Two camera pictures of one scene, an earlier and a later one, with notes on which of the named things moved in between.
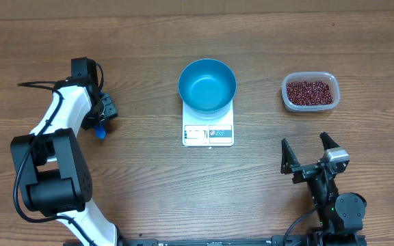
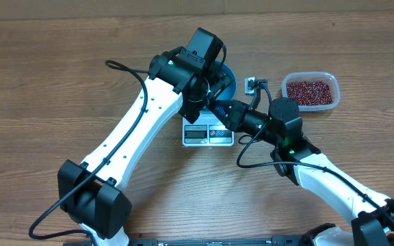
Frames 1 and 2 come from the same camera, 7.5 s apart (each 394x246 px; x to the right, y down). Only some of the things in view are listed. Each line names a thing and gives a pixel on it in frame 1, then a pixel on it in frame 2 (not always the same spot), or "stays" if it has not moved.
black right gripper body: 304,173 to 238,118
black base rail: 284,240 stays
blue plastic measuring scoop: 100,131 to 221,110
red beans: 304,93 stays
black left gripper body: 109,107 to 216,82
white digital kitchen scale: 218,132 stays
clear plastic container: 314,91 stays
